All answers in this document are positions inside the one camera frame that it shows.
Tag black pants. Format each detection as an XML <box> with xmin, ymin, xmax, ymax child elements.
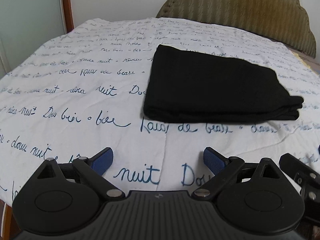
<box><xmin>143</xmin><ymin>45</ymin><xmax>304</xmax><ymax>124</ymax></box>

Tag white script-print bedsheet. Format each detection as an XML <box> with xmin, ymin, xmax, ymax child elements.
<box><xmin>1</xmin><ymin>18</ymin><xmax>319</xmax><ymax>204</ymax></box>

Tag floral glass wardrobe door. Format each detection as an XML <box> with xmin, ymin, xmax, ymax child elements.
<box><xmin>1</xmin><ymin>0</ymin><xmax>74</xmax><ymax>76</ymax></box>

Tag olive upholstered headboard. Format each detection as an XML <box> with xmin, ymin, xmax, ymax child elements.
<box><xmin>157</xmin><ymin>0</ymin><xmax>316</xmax><ymax>57</ymax></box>

